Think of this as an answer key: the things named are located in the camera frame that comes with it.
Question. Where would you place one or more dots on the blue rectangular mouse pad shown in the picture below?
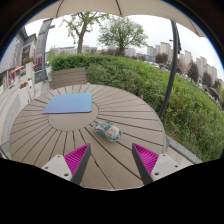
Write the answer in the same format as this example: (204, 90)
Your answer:
(68, 103)

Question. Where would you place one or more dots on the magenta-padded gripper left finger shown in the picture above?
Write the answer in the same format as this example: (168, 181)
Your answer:
(77, 158)

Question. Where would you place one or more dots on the tall grey sign pillar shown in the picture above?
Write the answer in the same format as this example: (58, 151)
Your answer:
(40, 43)

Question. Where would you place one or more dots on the teal patterned computer mouse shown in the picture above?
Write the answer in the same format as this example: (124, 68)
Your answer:
(107, 131)

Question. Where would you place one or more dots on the tall thin-trunked tree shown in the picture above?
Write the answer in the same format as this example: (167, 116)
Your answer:
(80, 38)

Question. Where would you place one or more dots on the dark curved parasol pole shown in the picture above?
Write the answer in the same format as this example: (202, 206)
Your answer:
(172, 66)

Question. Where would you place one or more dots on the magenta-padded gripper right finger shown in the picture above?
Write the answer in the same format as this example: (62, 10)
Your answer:
(146, 159)

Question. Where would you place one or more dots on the grey slatted wooden chair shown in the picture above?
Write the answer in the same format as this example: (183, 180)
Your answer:
(69, 77)

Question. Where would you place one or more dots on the white planter with red flowers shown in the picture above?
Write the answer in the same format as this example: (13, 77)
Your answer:
(29, 68)

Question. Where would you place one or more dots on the grey storefront building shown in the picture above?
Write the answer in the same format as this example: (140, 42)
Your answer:
(11, 56)

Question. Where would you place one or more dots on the white planter with orange flowers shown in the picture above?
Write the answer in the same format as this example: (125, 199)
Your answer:
(25, 95)

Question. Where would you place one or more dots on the round-crowned green tree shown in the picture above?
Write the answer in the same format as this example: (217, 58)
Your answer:
(121, 31)

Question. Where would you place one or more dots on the distant apartment buildings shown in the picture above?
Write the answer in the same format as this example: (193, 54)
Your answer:
(165, 48)

